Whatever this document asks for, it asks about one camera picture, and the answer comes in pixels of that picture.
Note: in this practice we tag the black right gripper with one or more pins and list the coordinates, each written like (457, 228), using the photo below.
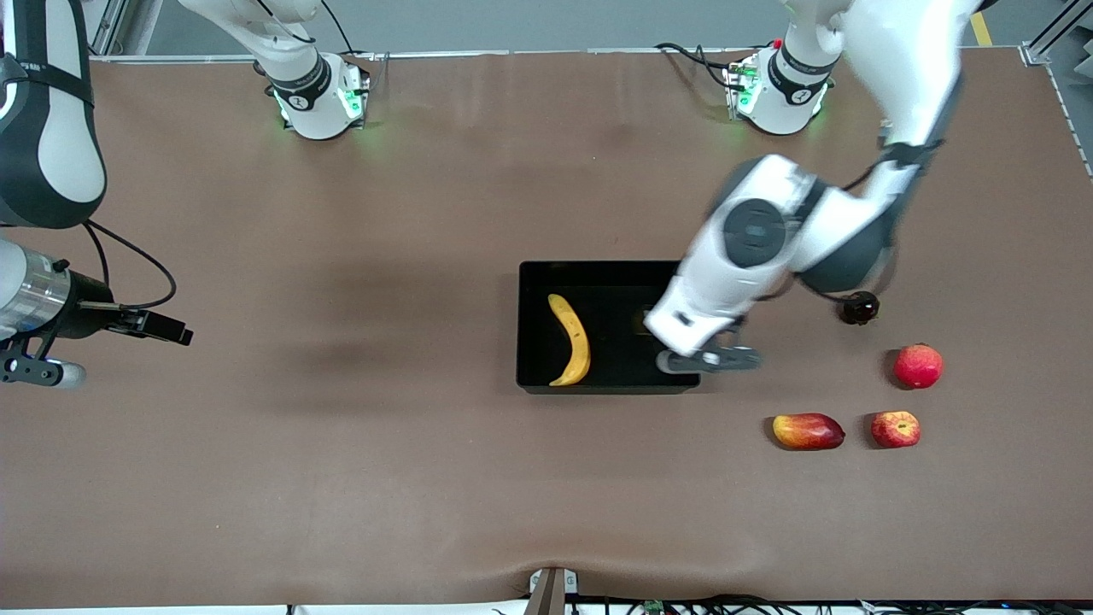
(84, 313)

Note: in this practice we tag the yellow banana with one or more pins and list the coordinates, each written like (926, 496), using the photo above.
(581, 342)

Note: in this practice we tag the black rectangular plastic box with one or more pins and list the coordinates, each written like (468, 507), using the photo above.
(598, 367)

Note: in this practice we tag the small red yellow apple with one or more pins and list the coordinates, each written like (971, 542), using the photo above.
(895, 430)

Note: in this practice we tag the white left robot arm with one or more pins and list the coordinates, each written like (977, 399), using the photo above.
(743, 282)

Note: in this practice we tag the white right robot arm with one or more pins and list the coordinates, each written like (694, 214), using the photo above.
(60, 162)

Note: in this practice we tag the brown table cover mat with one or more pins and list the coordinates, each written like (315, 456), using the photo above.
(341, 470)

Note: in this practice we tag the red yellow mango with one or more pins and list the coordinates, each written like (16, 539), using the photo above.
(807, 431)

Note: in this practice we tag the dark purple plum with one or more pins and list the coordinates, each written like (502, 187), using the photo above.
(861, 309)

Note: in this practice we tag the round red peach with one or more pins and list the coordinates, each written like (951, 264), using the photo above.
(919, 367)

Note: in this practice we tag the aluminium frame strut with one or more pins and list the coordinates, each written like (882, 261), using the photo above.
(1035, 53)
(111, 26)

